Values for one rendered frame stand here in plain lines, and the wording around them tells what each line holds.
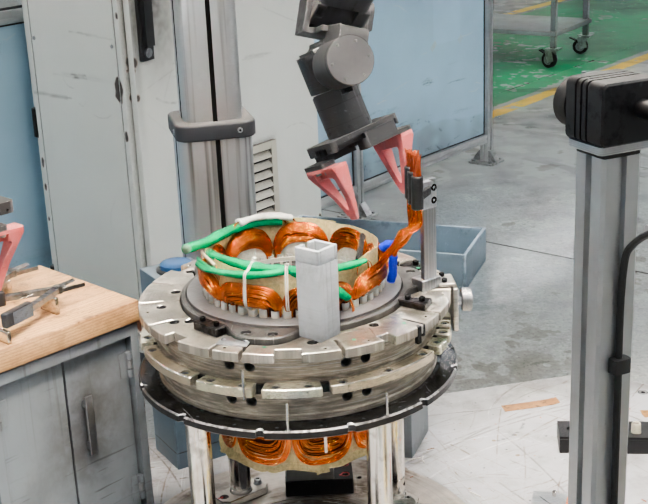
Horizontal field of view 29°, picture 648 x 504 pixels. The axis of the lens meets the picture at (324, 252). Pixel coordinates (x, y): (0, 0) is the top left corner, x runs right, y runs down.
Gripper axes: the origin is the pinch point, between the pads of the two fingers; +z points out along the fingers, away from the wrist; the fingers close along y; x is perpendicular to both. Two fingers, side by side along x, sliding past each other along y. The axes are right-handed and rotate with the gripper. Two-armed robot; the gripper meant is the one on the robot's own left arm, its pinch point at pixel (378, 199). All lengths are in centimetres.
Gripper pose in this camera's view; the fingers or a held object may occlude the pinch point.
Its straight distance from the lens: 154.1
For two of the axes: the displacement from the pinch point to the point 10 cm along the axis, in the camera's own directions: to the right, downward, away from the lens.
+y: 7.8, -4.1, 4.8
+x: -5.0, 0.7, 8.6
